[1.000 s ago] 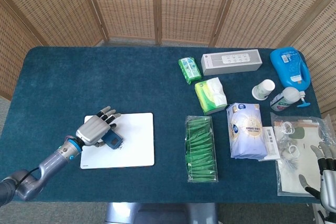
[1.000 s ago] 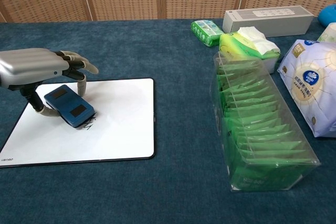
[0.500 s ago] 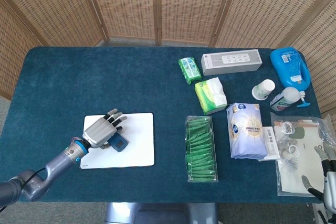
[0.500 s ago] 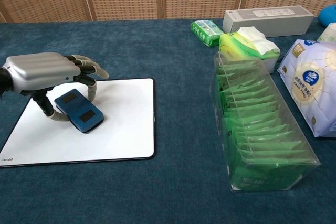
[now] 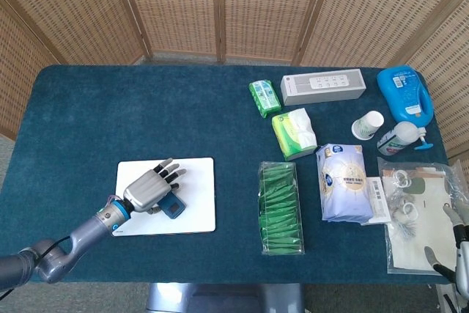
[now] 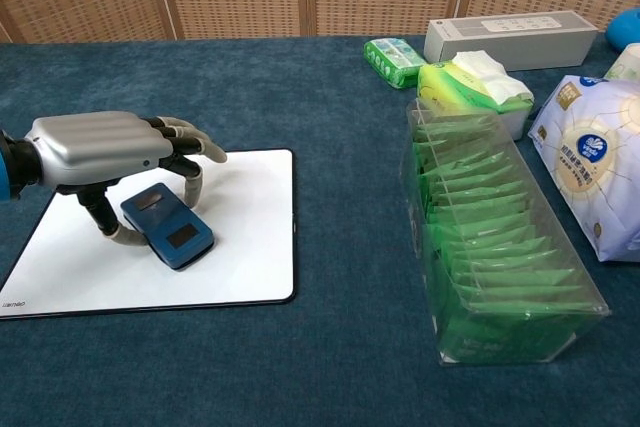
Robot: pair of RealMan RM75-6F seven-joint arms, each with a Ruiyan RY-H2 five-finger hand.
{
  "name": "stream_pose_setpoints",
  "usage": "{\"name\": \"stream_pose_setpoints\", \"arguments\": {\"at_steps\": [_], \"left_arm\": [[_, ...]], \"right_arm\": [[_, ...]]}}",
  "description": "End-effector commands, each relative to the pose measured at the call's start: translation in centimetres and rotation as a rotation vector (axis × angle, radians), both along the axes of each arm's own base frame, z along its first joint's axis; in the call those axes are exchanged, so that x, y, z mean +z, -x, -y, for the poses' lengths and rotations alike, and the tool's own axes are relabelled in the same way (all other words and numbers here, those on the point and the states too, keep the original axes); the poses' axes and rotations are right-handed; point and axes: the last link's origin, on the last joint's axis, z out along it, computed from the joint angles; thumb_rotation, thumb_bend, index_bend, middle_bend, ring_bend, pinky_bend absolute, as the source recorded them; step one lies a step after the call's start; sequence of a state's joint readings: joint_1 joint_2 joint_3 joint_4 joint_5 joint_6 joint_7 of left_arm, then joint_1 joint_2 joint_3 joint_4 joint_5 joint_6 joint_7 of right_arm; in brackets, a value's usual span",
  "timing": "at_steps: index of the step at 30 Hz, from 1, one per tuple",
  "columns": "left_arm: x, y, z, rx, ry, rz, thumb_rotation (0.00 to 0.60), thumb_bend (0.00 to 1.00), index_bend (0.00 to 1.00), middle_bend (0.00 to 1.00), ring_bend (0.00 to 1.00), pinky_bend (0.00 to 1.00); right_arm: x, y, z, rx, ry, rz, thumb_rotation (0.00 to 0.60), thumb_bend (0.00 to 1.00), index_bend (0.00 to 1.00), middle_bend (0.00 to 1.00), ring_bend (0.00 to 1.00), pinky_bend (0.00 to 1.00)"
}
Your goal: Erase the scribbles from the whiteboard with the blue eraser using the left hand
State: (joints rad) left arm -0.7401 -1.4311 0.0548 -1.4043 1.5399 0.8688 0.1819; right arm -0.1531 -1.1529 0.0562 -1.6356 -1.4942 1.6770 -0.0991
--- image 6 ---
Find green yellow tissue pack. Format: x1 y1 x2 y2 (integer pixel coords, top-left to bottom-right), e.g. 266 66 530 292
416 50 535 141

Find clear box green sachets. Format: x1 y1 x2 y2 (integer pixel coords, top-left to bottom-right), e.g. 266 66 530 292
403 96 611 367

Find blue whiteboard eraser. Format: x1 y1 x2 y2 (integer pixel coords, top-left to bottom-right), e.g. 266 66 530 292
119 182 216 272

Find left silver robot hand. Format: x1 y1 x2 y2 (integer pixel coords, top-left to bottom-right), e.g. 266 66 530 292
23 110 229 250

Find teal blue tablecloth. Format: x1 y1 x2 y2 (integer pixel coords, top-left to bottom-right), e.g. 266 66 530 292
0 31 640 427

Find white paper cup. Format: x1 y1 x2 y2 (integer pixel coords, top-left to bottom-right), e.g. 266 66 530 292
603 42 640 82

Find grey power strip box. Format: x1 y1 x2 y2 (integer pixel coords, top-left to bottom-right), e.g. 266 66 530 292
423 10 600 72

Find lilac white tissue pack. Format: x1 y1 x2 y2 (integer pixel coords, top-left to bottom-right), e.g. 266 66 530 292
527 74 640 263

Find green wet wipes pack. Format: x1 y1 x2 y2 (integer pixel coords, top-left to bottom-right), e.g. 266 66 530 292
363 37 429 91

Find white drawing board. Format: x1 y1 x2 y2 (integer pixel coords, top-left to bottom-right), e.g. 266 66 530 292
0 147 296 321

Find blue detergent bottle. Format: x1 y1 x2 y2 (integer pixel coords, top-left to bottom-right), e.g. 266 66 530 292
604 7 640 53

